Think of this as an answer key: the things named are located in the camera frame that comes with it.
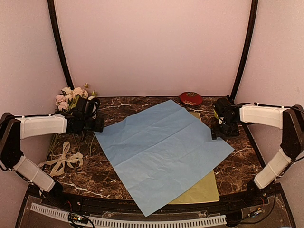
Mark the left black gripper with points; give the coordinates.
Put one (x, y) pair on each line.
(99, 127)

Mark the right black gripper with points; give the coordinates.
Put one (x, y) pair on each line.
(216, 132)

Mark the cream ribbon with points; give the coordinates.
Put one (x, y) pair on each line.
(74, 162)

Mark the light blue wrapping paper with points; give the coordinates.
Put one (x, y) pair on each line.
(160, 153)

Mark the pink rose stem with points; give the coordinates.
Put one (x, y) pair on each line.
(62, 102)

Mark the cream rose stem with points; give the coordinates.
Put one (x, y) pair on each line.
(83, 92)

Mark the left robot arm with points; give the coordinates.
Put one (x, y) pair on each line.
(18, 130)

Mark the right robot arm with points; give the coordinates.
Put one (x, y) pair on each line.
(284, 126)

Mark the red decorated round plate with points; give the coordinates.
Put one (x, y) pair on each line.
(191, 98)

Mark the yellow-green wrapping paper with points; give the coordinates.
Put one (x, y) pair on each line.
(204, 191)

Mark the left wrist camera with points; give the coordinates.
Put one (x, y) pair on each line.
(86, 108)

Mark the right black frame post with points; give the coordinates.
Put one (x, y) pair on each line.
(246, 48)

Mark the black frame post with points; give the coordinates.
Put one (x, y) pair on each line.
(246, 48)
(58, 42)

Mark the left black frame post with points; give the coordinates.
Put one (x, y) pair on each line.
(58, 42)

